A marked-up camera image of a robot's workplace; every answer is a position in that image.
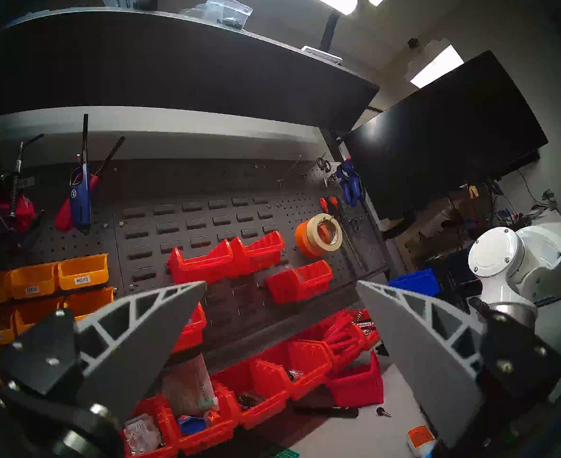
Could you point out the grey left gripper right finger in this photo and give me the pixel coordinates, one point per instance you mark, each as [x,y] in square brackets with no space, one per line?
[428,361]

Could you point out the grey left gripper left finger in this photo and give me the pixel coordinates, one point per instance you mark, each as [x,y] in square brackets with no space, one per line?
[132,352]

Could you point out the orange tape roll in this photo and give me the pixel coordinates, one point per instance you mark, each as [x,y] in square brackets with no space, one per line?
[302,240]

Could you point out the beige masking tape roll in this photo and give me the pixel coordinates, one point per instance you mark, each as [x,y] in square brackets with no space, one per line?
[316,223]

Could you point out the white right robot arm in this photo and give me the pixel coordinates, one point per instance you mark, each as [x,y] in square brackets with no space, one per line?
[523,256]

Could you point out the red plastic bin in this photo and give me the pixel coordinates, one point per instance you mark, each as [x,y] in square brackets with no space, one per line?
[218,423]
[356,385]
[199,271]
[373,340]
[192,333]
[261,414]
[299,285]
[309,371]
[163,414]
[259,259]
[318,335]

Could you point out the white card packet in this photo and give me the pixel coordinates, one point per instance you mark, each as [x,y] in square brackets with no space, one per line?
[187,385]

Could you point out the small black knob screw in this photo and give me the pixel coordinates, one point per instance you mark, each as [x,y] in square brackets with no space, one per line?
[380,411]

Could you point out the red black permanent marker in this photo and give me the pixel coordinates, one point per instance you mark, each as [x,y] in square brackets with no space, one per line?
[366,324]

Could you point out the glue bottle with blue cap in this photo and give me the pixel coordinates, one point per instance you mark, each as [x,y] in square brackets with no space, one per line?
[421,438]

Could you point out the blue plastic bin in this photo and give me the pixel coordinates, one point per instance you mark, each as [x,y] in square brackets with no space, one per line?
[416,283]

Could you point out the clear bag of screws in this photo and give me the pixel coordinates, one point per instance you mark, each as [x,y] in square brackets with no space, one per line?
[139,433]

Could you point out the dark blue crate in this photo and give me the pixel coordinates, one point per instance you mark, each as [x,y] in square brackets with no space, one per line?
[452,275]

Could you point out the small blue part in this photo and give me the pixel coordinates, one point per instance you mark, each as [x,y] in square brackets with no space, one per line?
[192,424]

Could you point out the black marker pen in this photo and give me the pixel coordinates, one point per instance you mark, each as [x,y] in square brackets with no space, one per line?
[328,411]

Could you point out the small black parts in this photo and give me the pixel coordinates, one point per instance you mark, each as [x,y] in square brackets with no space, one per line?
[249,400]

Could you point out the green cutting mat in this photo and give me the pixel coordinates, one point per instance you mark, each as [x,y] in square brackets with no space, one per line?
[280,452]

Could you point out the black hanging clamp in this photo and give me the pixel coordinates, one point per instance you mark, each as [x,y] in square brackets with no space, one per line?
[4,199]

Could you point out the black monitor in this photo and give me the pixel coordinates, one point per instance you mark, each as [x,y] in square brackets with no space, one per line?
[442,142]

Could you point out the black overhead shelf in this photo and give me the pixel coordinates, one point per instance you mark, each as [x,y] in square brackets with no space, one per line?
[166,66]

